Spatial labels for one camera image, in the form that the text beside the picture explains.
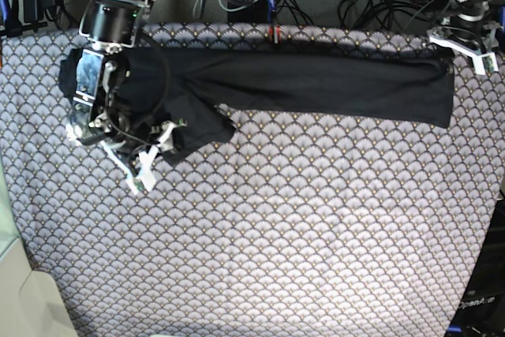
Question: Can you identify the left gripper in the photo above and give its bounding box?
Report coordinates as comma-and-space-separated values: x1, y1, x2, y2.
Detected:
428, 17, 503, 75

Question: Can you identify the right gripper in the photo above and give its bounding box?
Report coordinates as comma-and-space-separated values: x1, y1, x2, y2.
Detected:
100, 119, 187, 195

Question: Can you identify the dark grey T-shirt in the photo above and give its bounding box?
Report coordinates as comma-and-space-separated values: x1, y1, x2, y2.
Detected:
58, 47, 457, 167

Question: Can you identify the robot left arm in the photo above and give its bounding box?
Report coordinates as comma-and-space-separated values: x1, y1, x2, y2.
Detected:
427, 0, 502, 76

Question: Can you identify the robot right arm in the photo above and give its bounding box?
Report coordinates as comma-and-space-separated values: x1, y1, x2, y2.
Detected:
66, 0, 185, 194

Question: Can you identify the fan patterned tablecloth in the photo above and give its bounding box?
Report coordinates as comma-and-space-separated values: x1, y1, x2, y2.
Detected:
1, 32, 504, 336

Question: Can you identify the blue clamp left edge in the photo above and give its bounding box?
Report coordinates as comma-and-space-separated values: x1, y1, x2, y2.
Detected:
1, 0, 47, 38

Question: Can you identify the orange table clamp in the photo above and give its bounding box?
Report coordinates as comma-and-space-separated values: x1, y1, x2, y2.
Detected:
268, 25, 282, 45

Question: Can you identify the black OpenArm case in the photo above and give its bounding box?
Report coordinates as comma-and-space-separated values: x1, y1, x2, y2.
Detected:
445, 199, 504, 336

